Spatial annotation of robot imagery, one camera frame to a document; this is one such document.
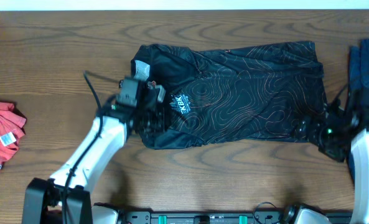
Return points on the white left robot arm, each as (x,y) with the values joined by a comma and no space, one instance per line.
(65,197)

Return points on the black patterned shirt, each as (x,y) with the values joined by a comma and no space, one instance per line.
(217,96)

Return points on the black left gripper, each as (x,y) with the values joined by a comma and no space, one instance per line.
(160,126)

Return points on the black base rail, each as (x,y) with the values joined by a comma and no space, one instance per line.
(295,213)

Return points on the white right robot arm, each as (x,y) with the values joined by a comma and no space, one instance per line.
(358,151)

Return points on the red crumpled shirt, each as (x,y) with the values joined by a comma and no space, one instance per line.
(11,131)

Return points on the navy blue garment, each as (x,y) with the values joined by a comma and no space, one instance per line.
(366,71)

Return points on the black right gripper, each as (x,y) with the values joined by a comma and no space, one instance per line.
(317,124)

